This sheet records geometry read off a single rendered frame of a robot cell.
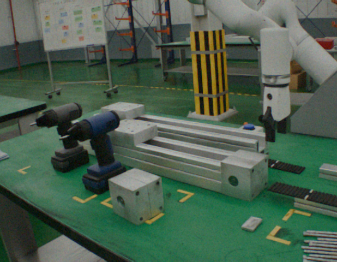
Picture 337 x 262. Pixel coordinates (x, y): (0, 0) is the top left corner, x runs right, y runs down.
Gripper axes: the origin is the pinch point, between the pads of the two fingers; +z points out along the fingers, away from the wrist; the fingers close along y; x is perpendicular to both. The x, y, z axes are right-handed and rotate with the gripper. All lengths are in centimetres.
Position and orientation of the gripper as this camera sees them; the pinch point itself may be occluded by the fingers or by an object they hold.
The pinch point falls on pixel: (276, 133)
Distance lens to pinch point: 109.2
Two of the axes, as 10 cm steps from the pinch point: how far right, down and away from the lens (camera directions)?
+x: -7.4, -1.4, 6.5
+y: 6.6, -2.8, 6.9
